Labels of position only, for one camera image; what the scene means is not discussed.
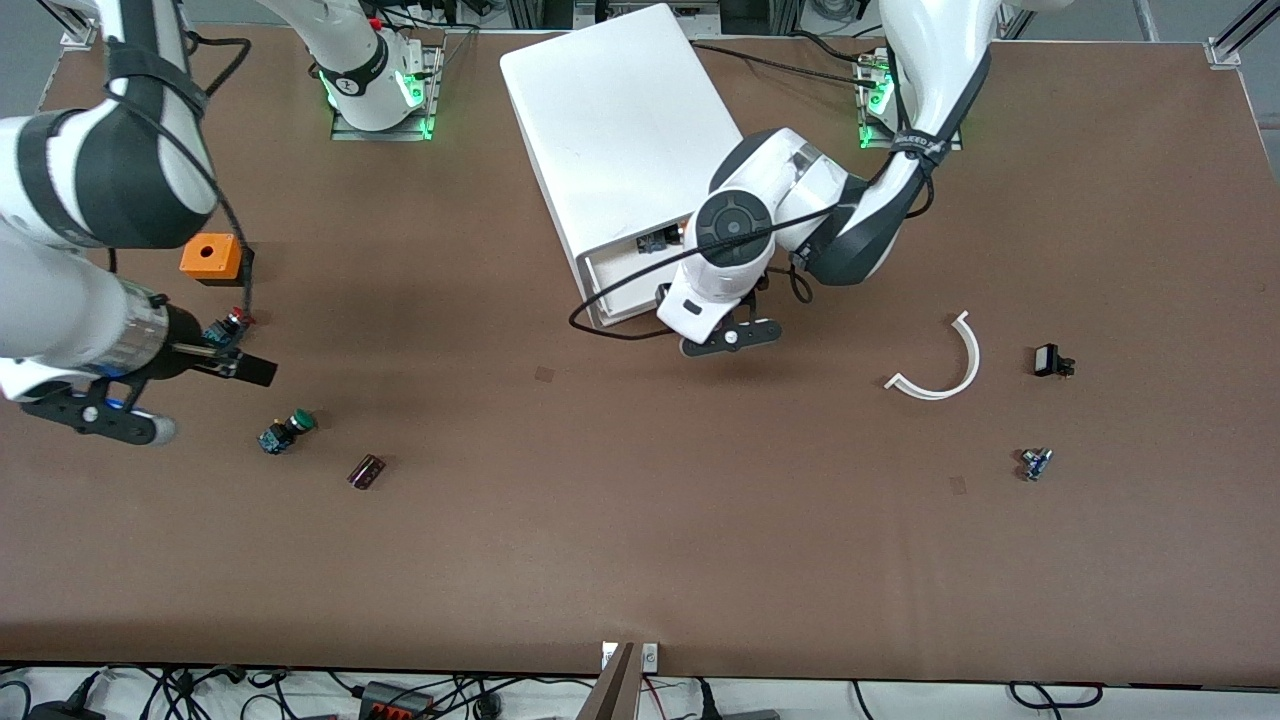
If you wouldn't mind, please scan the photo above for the black power strip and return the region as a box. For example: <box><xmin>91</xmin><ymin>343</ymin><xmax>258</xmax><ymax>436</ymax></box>
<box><xmin>358</xmin><ymin>680</ymin><xmax>437</xmax><ymax>720</ymax></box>

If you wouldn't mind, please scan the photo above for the black looped cable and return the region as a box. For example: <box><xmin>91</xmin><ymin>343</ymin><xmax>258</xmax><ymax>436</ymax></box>
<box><xmin>1008</xmin><ymin>682</ymin><xmax>1104</xmax><ymax>711</ymax></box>

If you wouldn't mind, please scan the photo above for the white curved plastic strip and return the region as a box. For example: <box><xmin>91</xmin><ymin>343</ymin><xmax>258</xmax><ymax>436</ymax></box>
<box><xmin>884</xmin><ymin>310</ymin><xmax>982</xmax><ymax>401</ymax></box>

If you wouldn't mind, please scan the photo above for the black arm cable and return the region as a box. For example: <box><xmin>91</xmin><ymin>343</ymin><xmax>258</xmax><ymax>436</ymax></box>
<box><xmin>105</xmin><ymin>35</ymin><xmax>256</xmax><ymax>321</ymax></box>
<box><xmin>570</xmin><ymin>205</ymin><xmax>833</xmax><ymax>343</ymax></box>

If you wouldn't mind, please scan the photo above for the orange button enclosure box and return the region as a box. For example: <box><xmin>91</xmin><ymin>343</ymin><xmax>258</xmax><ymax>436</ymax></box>
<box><xmin>180</xmin><ymin>233</ymin><xmax>255</xmax><ymax>288</ymax></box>

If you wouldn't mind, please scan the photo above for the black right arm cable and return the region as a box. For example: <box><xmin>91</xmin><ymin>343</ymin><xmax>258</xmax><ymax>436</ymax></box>
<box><xmin>105</xmin><ymin>35</ymin><xmax>256</xmax><ymax>321</ymax></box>

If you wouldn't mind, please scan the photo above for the green push button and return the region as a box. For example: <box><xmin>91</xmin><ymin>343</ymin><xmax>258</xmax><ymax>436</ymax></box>
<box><xmin>257</xmin><ymin>408</ymin><xmax>317</xmax><ymax>456</ymax></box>

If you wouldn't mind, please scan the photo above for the red push button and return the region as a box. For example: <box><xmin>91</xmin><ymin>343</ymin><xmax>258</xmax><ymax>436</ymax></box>
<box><xmin>203</xmin><ymin>308</ymin><xmax>253</xmax><ymax>349</ymax></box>

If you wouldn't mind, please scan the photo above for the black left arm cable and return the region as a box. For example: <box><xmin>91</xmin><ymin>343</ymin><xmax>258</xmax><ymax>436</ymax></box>
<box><xmin>570</xmin><ymin>205</ymin><xmax>833</xmax><ymax>343</ymax></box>

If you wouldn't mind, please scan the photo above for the grey camera stand pole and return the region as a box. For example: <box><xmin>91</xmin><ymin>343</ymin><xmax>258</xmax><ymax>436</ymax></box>
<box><xmin>578</xmin><ymin>642</ymin><xmax>641</xmax><ymax>720</ymax></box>

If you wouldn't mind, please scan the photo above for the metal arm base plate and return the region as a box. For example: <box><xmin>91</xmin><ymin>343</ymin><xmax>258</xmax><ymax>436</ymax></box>
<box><xmin>330</xmin><ymin>40</ymin><xmax>443</xmax><ymax>141</ymax></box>
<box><xmin>858</xmin><ymin>48</ymin><xmax>964</xmax><ymax>151</ymax></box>

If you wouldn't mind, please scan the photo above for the black cable on table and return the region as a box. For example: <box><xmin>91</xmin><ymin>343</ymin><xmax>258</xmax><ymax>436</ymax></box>
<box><xmin>690</xmin><ymin>30</ymin><xmax>891</xmax><ymax>89</ymax></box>

